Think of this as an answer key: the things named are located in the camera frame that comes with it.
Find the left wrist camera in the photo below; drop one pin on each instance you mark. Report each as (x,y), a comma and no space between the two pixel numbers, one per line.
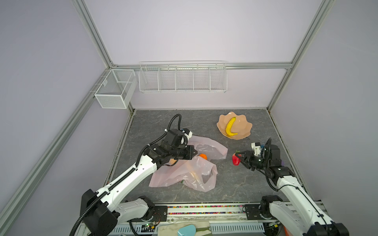
(187,133)

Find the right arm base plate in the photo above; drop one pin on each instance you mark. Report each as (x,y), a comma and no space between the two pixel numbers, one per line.
(252,211)

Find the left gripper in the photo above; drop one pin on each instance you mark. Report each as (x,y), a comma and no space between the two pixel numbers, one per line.
(189,155)

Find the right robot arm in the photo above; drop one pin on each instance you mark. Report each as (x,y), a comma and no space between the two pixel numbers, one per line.
(309,219)

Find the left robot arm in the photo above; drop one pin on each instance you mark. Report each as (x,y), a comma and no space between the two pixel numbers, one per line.
(102,210)

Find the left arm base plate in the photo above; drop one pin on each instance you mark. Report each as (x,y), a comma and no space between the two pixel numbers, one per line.
(154,214)

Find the light blue object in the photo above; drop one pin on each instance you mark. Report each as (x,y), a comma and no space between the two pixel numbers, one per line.
(189,230)

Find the white wire shelf basket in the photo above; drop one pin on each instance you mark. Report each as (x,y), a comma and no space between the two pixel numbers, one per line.
(183,76)

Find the pink plastic bag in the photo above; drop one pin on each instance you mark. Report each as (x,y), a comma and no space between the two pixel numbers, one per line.
(197,173)

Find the orange tangerine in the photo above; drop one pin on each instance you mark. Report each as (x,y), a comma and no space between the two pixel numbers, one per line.
(203,156)

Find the white mesh box basket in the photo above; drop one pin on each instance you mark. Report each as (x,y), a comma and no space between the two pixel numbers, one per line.
(117,88)

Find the red strawberry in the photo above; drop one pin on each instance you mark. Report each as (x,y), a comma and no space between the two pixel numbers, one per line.
(235,160)

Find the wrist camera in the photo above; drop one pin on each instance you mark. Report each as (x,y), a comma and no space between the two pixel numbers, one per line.
(257,148)
(187,133)

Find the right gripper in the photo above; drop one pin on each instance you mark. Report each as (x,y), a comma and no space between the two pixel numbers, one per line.
(249,155)

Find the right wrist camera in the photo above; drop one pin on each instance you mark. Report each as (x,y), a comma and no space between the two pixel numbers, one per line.
(257,148)

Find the yellow green banana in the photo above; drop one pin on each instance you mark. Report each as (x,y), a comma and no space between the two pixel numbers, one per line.
(229,127)

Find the beige scalloped fruit bowl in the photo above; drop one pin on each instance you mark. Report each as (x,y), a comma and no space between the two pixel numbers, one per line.
(241,126)

